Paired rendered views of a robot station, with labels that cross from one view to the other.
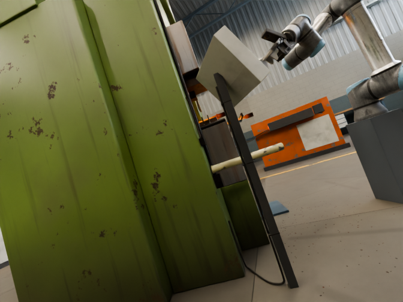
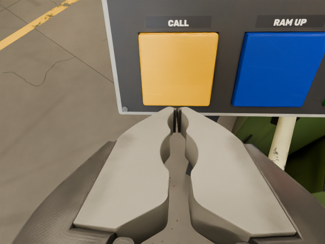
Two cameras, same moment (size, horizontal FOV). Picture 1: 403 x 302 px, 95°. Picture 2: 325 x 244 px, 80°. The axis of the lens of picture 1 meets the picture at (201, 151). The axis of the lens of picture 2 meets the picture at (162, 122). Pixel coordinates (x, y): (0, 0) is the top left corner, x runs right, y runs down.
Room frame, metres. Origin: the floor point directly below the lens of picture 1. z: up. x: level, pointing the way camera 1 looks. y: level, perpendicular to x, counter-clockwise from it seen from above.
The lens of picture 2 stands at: (0.88, -0.49, 1.17)
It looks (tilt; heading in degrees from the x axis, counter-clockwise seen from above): 63 degrees down; 113
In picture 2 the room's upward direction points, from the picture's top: 4 degrees counter-clockwise
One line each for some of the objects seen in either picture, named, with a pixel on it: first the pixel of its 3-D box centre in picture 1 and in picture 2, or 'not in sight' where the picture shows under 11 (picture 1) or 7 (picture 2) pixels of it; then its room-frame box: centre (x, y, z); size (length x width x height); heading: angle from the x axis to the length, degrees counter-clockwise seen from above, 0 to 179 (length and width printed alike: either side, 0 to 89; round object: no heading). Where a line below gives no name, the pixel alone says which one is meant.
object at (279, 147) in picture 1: (246, 157); (276, 158); (1.12, -0.24, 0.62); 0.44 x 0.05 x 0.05; 82
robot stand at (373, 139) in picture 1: (387, 156); not in sight; (1.36, -1.25, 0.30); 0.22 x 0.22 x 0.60; 0
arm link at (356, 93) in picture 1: (362, 93); not in sight; (1.35, -1.25, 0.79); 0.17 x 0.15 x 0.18; 22
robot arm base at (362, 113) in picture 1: (368, 111); not in sight; (1.36, -1.25, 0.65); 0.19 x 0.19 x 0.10
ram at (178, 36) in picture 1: (173, 66); not in sight; (1.55, 0.00, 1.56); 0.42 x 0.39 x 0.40; 82
